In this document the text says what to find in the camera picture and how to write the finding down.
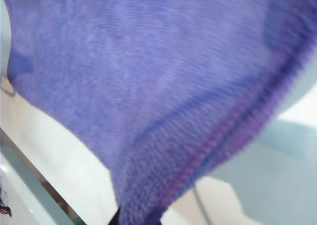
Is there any multicoloured wire bundle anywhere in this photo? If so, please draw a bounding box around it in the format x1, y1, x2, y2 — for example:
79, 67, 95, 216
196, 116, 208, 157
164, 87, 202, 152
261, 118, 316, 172
0, 182, 12, 216

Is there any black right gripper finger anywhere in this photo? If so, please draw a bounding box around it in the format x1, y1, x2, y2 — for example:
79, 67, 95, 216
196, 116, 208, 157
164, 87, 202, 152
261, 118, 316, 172
108, 205, 122, 225

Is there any purple microfiber cloth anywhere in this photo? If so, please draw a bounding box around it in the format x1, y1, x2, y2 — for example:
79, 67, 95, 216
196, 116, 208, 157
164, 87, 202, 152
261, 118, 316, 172
4, 0, 317, 225

